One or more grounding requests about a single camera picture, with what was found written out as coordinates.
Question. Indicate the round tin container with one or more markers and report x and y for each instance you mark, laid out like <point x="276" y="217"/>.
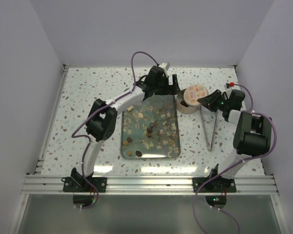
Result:
<point x="182" y="106"/>

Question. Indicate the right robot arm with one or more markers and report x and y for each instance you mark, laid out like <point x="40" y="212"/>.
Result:
<point x="252" y="138"/>

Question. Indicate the aluminium frame rail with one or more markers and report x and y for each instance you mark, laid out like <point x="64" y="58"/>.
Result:
<point x="149" y="185"/>

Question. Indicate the floral blue serving tray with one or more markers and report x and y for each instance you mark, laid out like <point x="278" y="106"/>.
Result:
<point x="164" y="141"/>

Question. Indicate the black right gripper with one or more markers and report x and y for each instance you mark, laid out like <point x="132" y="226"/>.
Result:
<point x="210" y="99"/>

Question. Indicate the silver embossed tin lid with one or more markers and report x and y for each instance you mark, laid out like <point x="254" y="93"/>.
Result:
<point x="193" y="93"/>

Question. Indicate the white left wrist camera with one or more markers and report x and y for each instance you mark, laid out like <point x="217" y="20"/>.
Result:
<point x="165" y="66"/>

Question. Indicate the metal serving tongs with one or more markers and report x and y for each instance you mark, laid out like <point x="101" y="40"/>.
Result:
<point x="208" y="119"/>

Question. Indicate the dark cube chocolate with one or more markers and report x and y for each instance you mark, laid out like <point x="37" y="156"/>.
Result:
<point x="149" y="129"/>

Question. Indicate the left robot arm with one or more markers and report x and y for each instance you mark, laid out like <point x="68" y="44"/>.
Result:
<point x="100" y="126"/>

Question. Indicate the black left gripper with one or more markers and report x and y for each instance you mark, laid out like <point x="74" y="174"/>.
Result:
<point x="170" y="89"/>

